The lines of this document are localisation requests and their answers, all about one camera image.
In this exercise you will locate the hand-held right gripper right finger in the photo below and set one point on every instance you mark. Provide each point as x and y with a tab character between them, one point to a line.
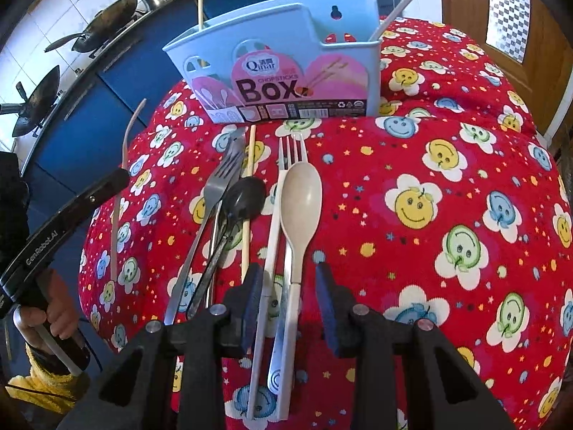
327	307

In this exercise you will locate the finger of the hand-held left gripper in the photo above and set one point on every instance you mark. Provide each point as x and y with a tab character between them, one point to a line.
103	188

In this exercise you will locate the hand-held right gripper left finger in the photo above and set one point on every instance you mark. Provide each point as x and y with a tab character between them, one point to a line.
252	298

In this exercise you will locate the black spoon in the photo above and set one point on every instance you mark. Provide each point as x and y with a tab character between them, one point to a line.
244	199

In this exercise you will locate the beige plastic spoon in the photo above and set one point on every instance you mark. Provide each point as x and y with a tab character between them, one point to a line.
302	201

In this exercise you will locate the wooden chopstick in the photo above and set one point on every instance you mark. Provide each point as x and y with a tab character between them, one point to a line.
248	156
200	0

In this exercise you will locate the light blue chopstick box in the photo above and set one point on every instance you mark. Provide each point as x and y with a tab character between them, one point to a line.
277	53

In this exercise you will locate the person's left forearm yellow sleeve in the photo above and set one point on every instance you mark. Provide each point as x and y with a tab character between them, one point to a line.
49	385

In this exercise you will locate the person's left hand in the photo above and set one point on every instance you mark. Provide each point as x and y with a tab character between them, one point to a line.
60	311

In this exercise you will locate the thin beige plastic utensil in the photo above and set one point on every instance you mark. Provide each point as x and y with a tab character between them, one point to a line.
127	134

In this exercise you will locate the thin steel utensil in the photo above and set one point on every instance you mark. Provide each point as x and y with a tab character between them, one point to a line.
215	251

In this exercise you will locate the blue base kitchen cabinets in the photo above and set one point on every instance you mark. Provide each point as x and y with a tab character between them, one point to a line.
89	121

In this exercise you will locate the red smiley flower blanket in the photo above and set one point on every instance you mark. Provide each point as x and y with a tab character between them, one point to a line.
380	242

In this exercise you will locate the black wok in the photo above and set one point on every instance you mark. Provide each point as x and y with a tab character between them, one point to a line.
38	103

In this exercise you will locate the large steel wok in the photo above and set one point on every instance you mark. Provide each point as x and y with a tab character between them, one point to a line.
109	20

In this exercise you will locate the wooden door with glass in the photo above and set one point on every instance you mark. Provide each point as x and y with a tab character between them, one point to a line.
541	53

